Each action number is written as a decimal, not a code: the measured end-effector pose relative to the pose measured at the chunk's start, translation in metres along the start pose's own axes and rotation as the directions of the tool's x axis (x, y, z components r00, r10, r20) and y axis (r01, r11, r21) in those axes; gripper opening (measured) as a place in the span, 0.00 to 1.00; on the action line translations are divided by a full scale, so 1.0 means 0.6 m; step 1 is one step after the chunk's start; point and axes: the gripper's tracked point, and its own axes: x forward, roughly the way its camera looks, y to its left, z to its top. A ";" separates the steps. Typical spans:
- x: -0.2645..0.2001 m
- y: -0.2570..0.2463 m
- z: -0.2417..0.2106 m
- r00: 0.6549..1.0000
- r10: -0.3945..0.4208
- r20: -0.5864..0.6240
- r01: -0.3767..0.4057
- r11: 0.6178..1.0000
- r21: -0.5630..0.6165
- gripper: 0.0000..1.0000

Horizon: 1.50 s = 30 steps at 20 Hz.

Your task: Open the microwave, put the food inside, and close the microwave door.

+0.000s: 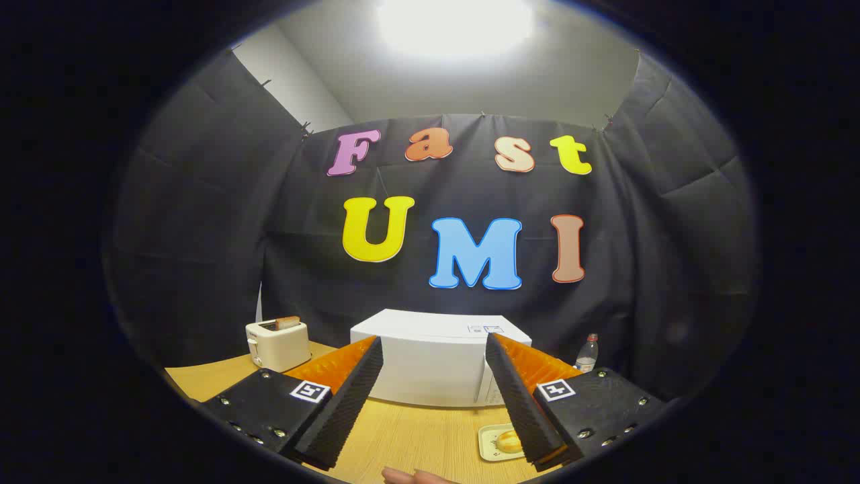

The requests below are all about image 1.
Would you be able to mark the cream toaster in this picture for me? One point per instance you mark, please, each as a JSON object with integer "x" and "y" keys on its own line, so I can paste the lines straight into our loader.
{"x": 279, "y": 346}

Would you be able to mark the toast bread slice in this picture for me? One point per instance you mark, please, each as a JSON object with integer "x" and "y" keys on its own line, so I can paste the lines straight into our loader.
{"x": 287, "y": 323}

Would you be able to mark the white microwave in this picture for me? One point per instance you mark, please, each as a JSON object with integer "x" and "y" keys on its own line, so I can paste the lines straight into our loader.
{"x": 430, "y": 356}

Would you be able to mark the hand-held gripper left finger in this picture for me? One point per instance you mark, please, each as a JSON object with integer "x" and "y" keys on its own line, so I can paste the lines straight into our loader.
{"x": 349, "y": 410}

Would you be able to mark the clear plastic bottle red label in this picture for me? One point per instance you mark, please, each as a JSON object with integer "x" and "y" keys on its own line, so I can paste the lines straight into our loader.
{"x": 586, "y": 356}

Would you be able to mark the small cream square plate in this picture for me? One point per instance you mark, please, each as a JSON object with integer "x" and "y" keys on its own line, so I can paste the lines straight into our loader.
{"x": 487, "y": 447}

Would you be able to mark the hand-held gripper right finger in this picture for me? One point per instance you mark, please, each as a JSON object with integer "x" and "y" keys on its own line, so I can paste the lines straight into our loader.
{"x": 524, "y": 410}

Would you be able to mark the black backdrop cloth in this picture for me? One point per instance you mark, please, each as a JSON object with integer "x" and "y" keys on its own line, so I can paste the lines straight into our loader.
{"x": 201, "y": 235}

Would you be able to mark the golden bread bun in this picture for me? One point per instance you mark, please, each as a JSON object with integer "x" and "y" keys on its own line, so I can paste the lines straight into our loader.
{"x": 508, "y": 441}

